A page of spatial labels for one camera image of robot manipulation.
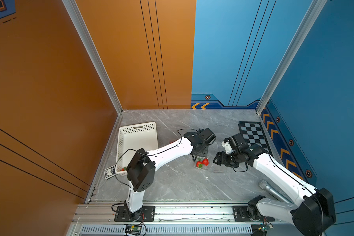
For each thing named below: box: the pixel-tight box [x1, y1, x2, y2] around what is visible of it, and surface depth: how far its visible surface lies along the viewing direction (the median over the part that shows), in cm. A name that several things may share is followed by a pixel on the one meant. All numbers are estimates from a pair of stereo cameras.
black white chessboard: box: [237, 121, 270, 152], surface depth 104 cm
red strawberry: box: [196, 161, 204, 169], surface depth 90 cm
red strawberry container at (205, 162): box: [202, 158, 209, 166], surface depth 91 cm
